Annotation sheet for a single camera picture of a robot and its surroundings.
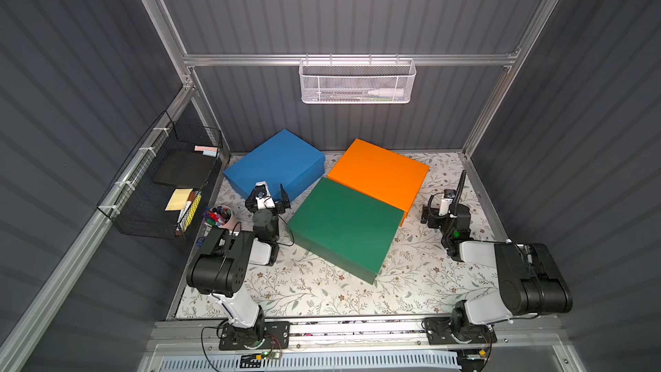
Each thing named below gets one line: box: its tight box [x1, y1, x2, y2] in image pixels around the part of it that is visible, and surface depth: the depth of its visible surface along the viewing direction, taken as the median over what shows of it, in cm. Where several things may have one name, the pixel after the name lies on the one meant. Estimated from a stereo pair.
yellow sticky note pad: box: [165, 188, 194, 211], surface depth 74 cm
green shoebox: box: [285, 177, 406, 286], surface depth 92 cm
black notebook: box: [153, 149, 217, 188], surface depth 78 cm
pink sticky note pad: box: [193, 145, 218, 152], surface depth 86 cm
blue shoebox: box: [222, 129, 326, 203], surface depth 110 cm
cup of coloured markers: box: [203, 204, 234, 228], surface depth 86 cm
